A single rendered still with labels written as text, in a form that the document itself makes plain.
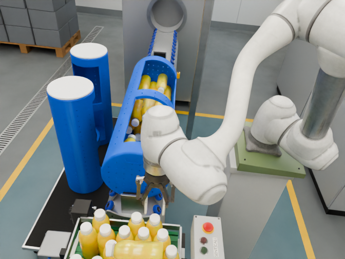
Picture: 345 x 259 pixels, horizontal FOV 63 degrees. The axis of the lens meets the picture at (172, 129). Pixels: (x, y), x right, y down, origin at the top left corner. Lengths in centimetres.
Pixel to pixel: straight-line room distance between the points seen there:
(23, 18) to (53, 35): 44
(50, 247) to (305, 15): 122
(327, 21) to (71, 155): 170
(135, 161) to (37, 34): 382
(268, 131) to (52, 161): 209
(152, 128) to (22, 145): 252
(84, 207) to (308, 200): 213
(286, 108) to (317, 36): 53
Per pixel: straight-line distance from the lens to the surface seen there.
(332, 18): 87
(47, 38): 471
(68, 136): 195
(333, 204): 275
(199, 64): 242
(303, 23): 90
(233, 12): 619
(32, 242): 222
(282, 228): 257
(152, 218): 109
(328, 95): 102
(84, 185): 228
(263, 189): 158
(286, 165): 148
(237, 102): 74
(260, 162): 143
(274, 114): 134
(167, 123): 70
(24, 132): 330
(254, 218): 178
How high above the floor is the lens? 199
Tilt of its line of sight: 39 degrees down
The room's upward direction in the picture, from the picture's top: 6 degrees clockwise
